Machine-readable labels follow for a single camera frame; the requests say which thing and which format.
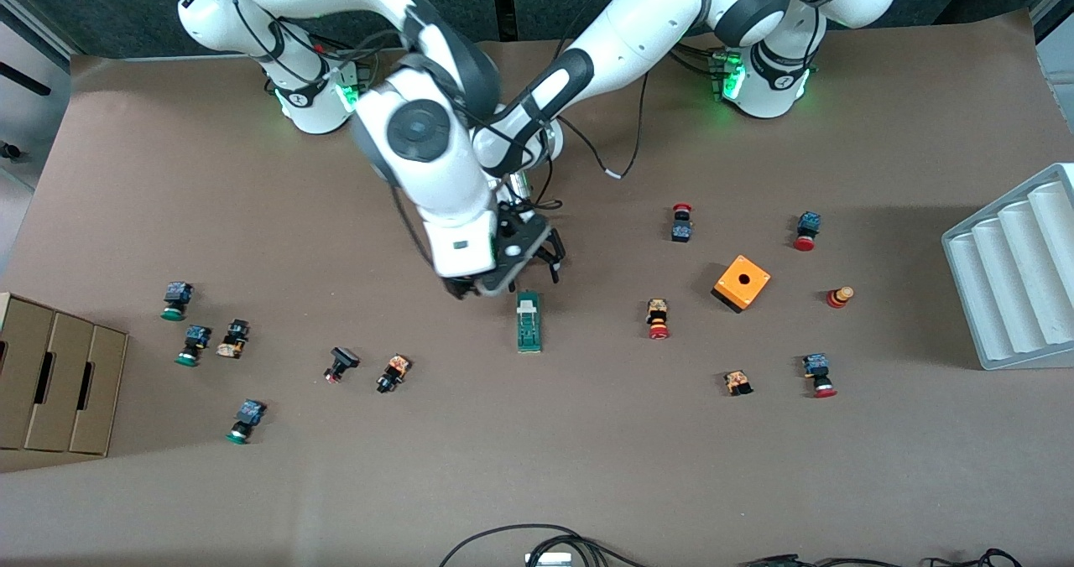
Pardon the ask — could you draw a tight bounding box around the green push button blue block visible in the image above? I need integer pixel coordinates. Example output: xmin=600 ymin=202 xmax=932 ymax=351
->
xmin=160 ymin=281 xmax=195 ymax=322
xmin=175 ymin=325 xmax=213 ymax=367
xmin=225 ymin=398 xmax=268 ymax=445

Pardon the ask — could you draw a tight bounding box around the brown paper table cover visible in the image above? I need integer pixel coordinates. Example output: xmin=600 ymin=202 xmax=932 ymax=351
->
xmin=0 ymin=9 xmax=1074 ymax=567

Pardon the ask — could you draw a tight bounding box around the black bar handle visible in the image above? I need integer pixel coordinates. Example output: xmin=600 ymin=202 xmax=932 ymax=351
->
xmin=0 ymin=60 xmax=53 ymax=98

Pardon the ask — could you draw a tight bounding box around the grey ridged plastic tray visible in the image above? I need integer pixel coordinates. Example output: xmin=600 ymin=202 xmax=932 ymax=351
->
xmin=941 ymin=163 xmax=1074 ymax=372

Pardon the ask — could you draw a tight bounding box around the black push button orange block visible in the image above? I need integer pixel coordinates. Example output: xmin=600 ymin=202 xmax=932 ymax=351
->
xmin=375 ymin=353 xmax=412 ymax=395

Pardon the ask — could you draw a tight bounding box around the brown cardboard divider box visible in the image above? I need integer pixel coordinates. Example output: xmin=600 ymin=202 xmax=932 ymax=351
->
xmin=0 ymin=292 xmax=129 ymax=457

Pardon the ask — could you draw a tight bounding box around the black cable loop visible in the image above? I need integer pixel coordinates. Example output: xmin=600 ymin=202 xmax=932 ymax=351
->
xmin=438 ymin=523 xmax=651 ymax=567

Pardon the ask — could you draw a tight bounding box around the orange box with round hole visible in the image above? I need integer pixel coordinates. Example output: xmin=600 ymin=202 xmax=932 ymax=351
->
xmin=711 ymin=254 xmax=772 ymax=315

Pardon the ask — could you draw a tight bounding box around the green terminal block part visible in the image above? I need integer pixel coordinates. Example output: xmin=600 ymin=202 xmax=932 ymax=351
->
xmin=515 ymin=290 xmax=544 ymax=355

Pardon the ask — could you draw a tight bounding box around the black square push button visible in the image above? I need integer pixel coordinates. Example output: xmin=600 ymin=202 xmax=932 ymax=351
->
xmin=323 ymin=346 xmax=361 ymax=384

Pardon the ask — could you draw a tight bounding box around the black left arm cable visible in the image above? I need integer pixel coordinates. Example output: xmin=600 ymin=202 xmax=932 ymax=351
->
xmin=558 ymin=72 xmax=649 ymax=182

